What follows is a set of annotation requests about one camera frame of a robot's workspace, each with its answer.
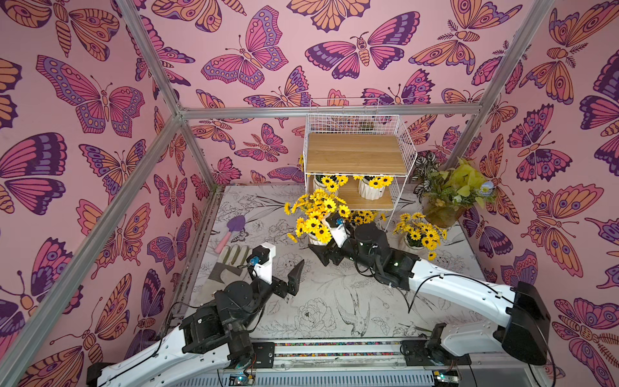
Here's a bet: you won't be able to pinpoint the aluminium frame bars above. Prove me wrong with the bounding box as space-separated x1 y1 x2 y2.
1 1 551 386

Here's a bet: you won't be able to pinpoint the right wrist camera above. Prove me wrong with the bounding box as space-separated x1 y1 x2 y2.
326 213 349 248

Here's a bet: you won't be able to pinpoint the purple pink garden trowel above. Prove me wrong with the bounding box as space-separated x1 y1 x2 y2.
214 215 246 254

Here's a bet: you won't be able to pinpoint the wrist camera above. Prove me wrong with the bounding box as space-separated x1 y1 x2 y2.
246 243 276 285
326 213 349 248

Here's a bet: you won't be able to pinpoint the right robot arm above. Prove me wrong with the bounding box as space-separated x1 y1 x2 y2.
309 223 551 366

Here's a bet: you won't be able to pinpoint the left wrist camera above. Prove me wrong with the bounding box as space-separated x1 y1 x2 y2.
246 243 276 285

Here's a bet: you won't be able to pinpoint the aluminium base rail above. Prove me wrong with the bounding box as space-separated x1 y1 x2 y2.
130 335 533 387

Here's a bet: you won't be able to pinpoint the white green gardening glove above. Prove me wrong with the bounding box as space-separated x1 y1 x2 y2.
208 244 251 284

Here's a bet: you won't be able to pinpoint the white wire wooden shelf unit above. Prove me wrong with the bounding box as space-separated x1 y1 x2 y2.
303 113 418 227

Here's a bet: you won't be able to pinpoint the sunflower pot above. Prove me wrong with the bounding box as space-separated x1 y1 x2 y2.
350 211 388 227
394 212 447 261
314 175 349 194
353 175 394 201
284 189 351 245

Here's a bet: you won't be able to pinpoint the green leafy potted plant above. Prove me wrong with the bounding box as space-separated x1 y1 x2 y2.
411 153 496 229

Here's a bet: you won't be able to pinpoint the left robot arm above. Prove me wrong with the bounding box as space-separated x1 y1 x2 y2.
86 261 305 386

